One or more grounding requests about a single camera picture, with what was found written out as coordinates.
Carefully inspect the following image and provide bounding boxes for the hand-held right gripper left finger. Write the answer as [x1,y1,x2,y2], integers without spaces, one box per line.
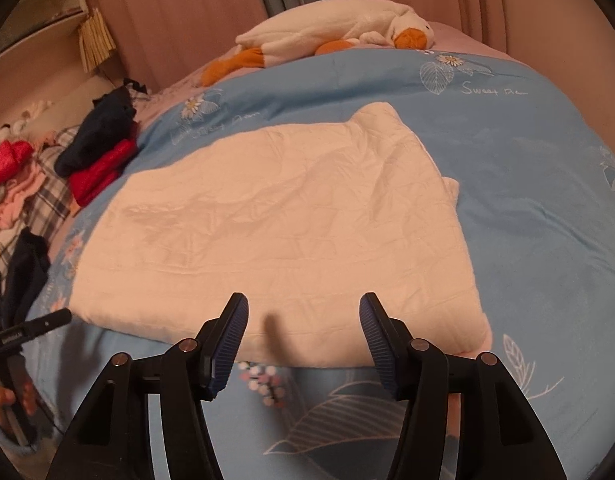
[44,291,250,480]

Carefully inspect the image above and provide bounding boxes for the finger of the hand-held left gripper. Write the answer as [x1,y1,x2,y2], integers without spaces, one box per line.
[26,308,73,335]

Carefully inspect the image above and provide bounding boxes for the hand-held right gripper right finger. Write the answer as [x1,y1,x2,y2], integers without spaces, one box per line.
[359,291,568,480]

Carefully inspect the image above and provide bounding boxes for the white button-up jacket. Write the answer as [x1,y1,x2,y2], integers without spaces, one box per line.
[70,101,493,368]

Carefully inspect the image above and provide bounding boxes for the pink fleece clothes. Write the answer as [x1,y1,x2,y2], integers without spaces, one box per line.
[0,160,48,233]

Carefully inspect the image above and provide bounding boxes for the dark navy cloth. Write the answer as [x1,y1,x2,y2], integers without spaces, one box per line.
[0,227,53,328]

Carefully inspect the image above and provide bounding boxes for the plaid bed sheet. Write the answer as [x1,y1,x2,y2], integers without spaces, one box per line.
[0,127,88,271]

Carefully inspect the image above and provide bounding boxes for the red knit sweater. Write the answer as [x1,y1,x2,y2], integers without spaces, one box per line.
[70,137,139,207]

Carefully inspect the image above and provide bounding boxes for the red puffy jacket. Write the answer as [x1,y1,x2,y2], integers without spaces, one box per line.
[0,140,34,201]

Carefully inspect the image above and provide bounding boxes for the navy folded garment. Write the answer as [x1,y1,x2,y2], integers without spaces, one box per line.
[54,79,138,178]

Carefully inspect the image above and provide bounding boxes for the blue floral blanket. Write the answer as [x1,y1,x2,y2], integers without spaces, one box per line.
[0,42,615,480]

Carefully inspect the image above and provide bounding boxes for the yellow tassel fringe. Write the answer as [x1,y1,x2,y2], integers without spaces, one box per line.
[78,8,117,73]

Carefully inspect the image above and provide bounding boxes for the mauve bed sheet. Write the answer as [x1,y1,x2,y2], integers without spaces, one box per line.
[132,20,513,126]

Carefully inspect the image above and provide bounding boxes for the white goose plush toy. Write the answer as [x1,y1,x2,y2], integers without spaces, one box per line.
[201,0,435,87]

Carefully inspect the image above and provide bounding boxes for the pink curtain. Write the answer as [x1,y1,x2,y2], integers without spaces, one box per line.
[80,0,615,91]

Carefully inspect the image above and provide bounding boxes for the white wall shelf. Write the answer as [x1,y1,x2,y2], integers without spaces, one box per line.
[0,5,88,68]

